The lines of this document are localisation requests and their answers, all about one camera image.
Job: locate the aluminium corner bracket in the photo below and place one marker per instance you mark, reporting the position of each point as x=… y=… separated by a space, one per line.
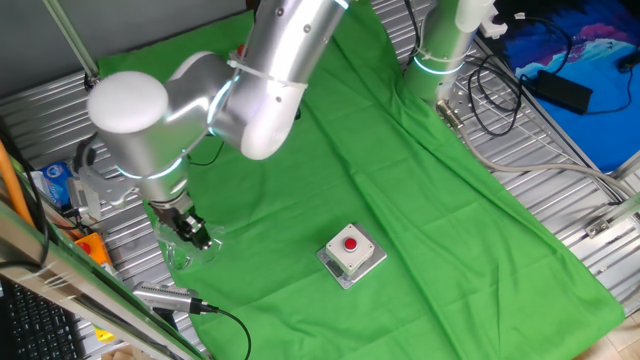
x=612 y=217

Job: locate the black keyboard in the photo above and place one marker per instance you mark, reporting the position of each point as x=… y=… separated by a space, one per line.
x=35 y=325

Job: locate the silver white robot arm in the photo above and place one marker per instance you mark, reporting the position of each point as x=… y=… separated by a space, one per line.
x=270 y=75

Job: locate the blue patterned mat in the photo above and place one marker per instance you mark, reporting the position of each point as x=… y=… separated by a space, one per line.
x=595 y=60

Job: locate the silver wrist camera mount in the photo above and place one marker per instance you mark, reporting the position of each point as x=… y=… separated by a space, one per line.
x=105 y=187

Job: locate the aluminium frame beam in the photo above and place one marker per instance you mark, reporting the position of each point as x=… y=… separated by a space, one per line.
x=75 y=285

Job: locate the green cloth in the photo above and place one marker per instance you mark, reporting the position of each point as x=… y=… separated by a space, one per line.
x=400 y=200

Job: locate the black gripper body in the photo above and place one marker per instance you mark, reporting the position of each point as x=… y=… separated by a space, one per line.
x=167 y=215

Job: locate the thin aluminium frame pole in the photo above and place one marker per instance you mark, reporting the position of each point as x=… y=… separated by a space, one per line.
x=70 y=40

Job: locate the orange box with red button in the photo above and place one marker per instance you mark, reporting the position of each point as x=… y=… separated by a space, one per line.
x=95 y=247

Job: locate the silver ribbed camera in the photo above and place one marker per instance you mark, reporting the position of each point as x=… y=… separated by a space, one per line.
x=82 y=205

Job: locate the black power adapter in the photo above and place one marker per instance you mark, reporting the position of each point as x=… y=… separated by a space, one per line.
x=560 y=91

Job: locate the blue tissue pack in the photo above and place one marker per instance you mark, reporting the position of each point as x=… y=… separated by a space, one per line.
x=56 y=182

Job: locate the silver camera on stand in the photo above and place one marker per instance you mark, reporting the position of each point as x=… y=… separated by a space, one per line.
x=162 y=296

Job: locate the orange pole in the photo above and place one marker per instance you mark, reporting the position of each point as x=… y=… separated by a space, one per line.
x=12 y=185

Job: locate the black computer mouse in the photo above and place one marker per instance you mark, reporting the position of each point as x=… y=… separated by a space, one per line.
x=630 y=61

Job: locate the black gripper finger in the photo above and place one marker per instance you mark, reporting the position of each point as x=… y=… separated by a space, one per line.
x=202 y=241
x=190 y=224

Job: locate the white box with red button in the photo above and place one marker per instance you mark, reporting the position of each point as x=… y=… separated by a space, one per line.
x=240 y=50
x=350 y=247

